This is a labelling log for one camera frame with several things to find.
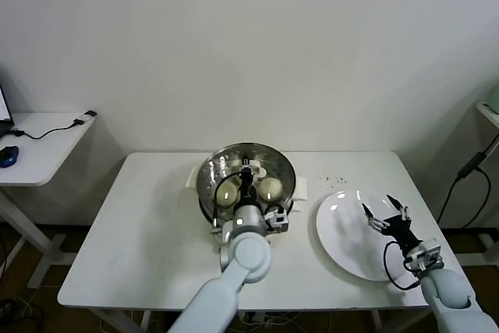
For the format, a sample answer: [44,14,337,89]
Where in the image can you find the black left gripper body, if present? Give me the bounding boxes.
[237,179,257,205]

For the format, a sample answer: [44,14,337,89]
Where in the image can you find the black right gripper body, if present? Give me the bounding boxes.
[380,215,425,257]

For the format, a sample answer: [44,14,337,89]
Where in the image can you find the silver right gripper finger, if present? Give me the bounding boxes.
[386,193,411,221]
[361,203,390,232]

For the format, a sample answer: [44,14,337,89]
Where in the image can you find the white steamed baozi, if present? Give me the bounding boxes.
[214,183,239,207]
[257,176,283,200]

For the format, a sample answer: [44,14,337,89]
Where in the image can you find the round glass lid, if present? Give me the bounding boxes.
[196,143,296,228]

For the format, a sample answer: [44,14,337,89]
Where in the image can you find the large white plate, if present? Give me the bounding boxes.
[314,189,428,283]

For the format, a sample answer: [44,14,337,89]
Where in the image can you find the white table leg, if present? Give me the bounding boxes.
[134,309,154,333]
[369,309,388,333]

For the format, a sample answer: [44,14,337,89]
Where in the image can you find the white power strip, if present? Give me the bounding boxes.
[233,311,282,328]

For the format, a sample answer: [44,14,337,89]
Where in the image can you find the white side desk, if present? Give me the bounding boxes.
[0,112,97,291]

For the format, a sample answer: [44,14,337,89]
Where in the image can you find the blue computer mouse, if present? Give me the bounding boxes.
[0,145,20,168]

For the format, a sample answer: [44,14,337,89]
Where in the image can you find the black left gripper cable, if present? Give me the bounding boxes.
[211,171,242,233]

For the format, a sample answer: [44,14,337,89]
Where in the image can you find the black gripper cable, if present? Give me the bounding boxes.
[383,240,424,292]
[211,171,242,233]

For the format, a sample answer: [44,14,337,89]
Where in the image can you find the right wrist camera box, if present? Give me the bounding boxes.
[405,237,444,272]

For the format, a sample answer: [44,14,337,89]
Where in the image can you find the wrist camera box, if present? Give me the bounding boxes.
[405,237,444,272]
[264,207,291,233]

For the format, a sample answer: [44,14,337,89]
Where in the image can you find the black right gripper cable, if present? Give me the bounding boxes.
[383,240,424,292]

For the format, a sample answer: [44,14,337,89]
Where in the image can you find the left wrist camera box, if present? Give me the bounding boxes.
[264,207,291,233]

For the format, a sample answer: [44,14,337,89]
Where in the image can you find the black power cable with adapter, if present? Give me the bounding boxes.
[434,148,493,229]

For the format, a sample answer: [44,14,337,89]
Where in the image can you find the black laptop adapter cable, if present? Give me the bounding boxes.
[10,110,97,140]

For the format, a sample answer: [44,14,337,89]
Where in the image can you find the tangled floor cables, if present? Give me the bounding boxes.
[0,296,44,333]

